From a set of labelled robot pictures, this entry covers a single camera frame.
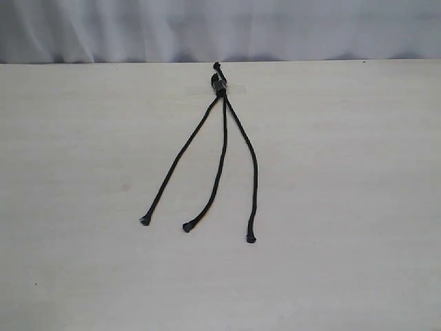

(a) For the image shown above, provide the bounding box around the black rope strand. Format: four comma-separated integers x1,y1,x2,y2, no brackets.
213,61,259,244
139,72,219,228
182,76,229,233

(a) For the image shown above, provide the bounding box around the clear adhesive tape strip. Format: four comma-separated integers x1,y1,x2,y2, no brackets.
185,85,248,96

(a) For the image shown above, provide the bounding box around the white fabric backdrop curtain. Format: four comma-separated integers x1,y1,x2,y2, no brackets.
1,1,440,63

